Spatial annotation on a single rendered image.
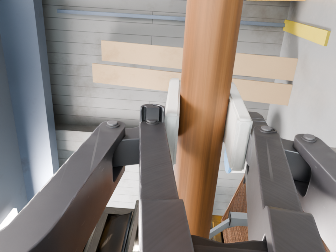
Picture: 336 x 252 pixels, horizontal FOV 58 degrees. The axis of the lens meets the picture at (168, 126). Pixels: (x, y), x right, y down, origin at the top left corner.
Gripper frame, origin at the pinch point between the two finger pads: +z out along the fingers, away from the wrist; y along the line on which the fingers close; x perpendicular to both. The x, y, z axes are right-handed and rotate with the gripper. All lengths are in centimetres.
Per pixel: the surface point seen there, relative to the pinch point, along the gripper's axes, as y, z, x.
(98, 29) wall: -106, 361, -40
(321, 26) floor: 117, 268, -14
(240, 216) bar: 28, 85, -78
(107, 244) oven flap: -39, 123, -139
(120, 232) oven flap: -33, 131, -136
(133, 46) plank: -58, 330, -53
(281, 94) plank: 108, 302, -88
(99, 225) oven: -48, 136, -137
